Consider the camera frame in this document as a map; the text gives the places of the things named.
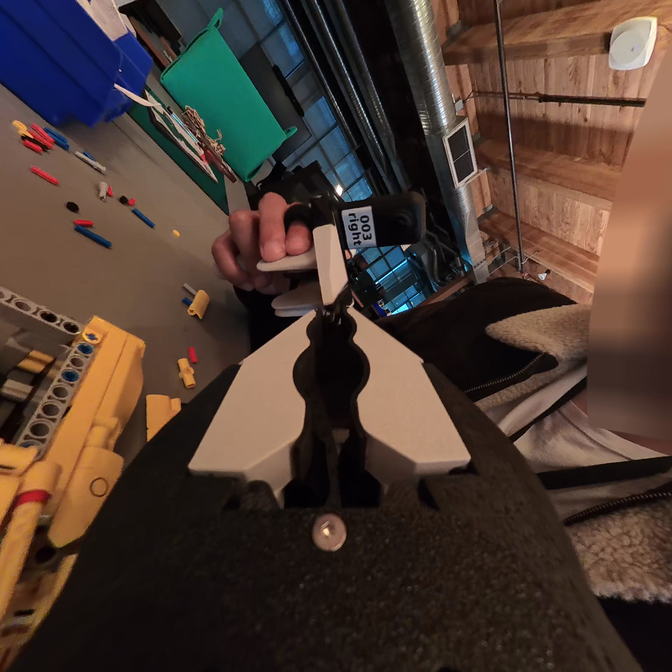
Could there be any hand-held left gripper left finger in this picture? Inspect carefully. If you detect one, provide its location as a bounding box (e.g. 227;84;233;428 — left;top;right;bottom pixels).
188;309;322;507

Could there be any grey desk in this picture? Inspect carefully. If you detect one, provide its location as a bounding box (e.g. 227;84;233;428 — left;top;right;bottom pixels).
0;84;254;422

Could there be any white ceiling access point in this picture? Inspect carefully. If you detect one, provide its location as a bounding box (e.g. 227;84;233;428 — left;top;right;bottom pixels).
608;16;658;70

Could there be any black wall screen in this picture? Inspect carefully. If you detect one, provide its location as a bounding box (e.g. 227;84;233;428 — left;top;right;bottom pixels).
244;39;306;120

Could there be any small wooden model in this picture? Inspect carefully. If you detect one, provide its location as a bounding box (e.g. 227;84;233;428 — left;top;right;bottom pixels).
178;104;238;184

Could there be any yellow toy car model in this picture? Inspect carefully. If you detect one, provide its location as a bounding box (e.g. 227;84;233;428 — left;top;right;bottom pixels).
0;286;147;672

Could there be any yellow toy panel piece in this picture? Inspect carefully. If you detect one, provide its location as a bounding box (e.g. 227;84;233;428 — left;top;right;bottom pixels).
145;393;182;443

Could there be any black ceiling pipe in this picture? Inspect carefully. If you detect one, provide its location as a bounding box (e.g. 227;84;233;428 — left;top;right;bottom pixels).
492;0;646;275

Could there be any person's right hand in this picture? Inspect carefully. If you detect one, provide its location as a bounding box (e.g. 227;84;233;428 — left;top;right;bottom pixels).
211;191;319;296

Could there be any white air vent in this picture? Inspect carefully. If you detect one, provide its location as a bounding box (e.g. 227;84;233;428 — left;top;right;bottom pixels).
442;116;479;186

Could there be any person's fleece-lined jacket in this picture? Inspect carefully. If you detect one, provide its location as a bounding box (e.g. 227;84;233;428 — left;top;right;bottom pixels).
377;275;672;672

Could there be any silver ventilation duct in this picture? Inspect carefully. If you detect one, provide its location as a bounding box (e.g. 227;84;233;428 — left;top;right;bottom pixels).
385;0;492;285

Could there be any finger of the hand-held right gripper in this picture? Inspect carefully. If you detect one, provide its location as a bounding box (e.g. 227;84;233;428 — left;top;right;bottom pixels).
313;224;351;307

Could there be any dark green mat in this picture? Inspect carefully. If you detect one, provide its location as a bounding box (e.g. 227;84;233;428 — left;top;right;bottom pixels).
128;86;233;214

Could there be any blue plastic bin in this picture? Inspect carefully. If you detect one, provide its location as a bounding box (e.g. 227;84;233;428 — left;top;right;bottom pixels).
0;0;154;128

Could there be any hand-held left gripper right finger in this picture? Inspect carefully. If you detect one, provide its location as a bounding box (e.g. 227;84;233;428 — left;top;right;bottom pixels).
342;308;471;507

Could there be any green plastic bin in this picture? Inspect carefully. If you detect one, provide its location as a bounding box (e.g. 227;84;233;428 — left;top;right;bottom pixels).
160;7;299;183

